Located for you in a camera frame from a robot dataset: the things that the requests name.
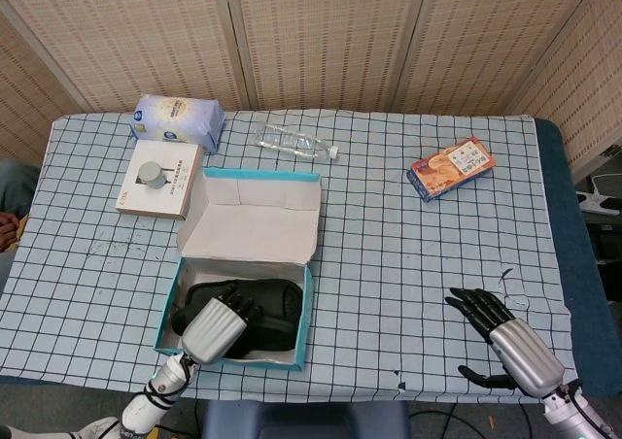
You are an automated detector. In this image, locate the clear plastic water bottle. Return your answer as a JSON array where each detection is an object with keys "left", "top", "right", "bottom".
[{"left": 254, "top": 122, "right": 341, "bottom": 160}]

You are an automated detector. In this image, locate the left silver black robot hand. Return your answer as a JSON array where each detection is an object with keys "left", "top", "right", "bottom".
[{"left": 180, "top": 283, "right": 264, "bottom": 366}]

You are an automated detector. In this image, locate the beige bamboo folding screen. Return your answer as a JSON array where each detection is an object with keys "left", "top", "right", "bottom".
[{"left": 0, "top": 0, "right": 622, "bottom": 179}]

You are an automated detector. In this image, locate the teal cardboard shoe box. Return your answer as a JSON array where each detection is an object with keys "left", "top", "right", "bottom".
[{"left": 152, "top": 166, "right": 324, "bottom": 372}]

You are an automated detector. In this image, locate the dark blue base block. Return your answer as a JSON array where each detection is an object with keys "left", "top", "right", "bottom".
[{"left": 200, "top": 399, "right": 410, "bottom": 439}]

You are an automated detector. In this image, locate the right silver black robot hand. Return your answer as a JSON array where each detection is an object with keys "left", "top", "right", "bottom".
[{"left": 444, "top": 287, "right": 567, "bottom": 402}]

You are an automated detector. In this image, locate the flat white product box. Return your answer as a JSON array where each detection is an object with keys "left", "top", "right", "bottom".
[{"left": 114, "top": 139, "right": 206, "bottom": 222}]

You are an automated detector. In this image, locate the small grey jar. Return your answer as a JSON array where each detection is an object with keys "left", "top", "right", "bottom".
[{"left": 137, "top": 160, "right": 169, "bottom": 190}]

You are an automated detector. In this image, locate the white chair base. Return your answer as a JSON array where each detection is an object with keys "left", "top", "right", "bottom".
[{"left": 574, "top": 171, "right": 622, "bottom": 215}]

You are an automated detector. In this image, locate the blue white tissue pack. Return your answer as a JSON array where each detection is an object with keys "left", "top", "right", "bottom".
[{"left": 127, "top": 93, "right": 226, "bottom": 152}]

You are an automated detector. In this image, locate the orange blue snack box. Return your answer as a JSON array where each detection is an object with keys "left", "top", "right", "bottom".
[{"left": 406, "top": 135, "right": 498, "bottom": 204}]

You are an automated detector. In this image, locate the blue checkered tablecloth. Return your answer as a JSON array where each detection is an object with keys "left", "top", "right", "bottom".
[{"left": 0, "top": 109, "right": 577, "bottom": 407}]

